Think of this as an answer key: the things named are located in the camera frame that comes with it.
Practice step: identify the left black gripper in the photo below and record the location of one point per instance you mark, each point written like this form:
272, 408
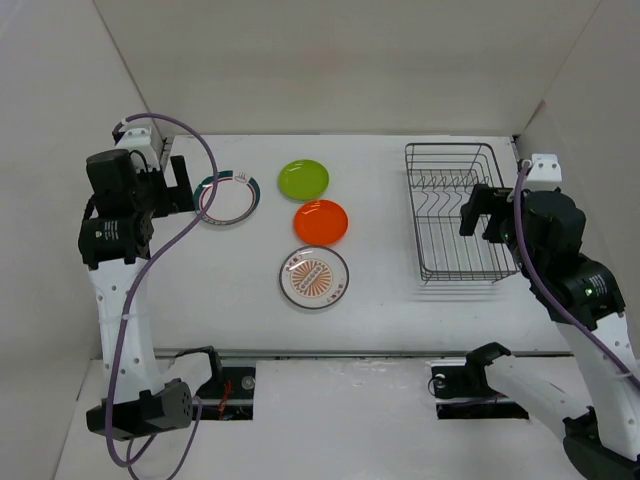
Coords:
170, 202

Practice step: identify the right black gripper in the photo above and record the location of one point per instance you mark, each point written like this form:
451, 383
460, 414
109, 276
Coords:
482, 200

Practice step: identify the green rimmed white plate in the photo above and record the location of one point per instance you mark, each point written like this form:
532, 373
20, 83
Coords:
237, 196

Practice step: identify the orange sunburst patterned plate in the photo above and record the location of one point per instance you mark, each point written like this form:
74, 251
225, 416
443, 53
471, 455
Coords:
314, 277

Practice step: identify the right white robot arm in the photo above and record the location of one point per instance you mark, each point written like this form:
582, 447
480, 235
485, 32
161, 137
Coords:
543, 231

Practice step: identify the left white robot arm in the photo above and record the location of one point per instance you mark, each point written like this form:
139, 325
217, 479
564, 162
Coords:
114, 243

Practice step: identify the lime green plate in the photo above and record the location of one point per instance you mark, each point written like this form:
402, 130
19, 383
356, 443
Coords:
303, 180

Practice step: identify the black wire dish rack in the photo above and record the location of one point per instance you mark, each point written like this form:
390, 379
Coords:
441, 177

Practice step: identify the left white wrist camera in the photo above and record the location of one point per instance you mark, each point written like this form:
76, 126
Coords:
140, 135

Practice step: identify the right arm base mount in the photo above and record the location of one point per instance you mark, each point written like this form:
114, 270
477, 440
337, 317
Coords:
459, 396

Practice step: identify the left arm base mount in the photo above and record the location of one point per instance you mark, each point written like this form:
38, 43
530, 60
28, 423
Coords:
232, 397

